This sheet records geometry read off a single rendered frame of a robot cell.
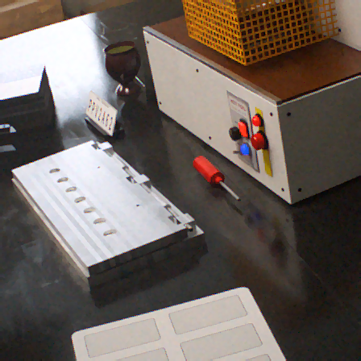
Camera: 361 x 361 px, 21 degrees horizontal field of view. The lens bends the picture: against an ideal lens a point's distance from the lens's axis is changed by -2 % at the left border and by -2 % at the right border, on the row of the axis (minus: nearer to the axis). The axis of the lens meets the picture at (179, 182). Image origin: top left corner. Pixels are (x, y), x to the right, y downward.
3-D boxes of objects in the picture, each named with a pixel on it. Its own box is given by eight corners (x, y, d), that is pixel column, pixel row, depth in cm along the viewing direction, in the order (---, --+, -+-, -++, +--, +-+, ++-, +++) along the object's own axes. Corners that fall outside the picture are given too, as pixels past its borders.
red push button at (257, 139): (250, 148, 165) (247, 130, 163) (259, 145, 166) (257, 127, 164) (259, 155, 162) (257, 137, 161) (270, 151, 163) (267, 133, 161)
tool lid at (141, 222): (14, 178, 188) (11, 170, 187) (101, 145, 194) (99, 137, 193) (89, 276, 151) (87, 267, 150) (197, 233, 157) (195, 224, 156)
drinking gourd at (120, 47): (116, 85, 228) (106, 42, 223) (151, 82, 226) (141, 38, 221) (106, 100, 221) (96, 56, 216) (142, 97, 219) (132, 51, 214)
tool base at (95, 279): (14, 188, 189) (10, 172, 187) (109, 154, 195) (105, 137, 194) (89, 289, 152) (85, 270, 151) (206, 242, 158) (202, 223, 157)
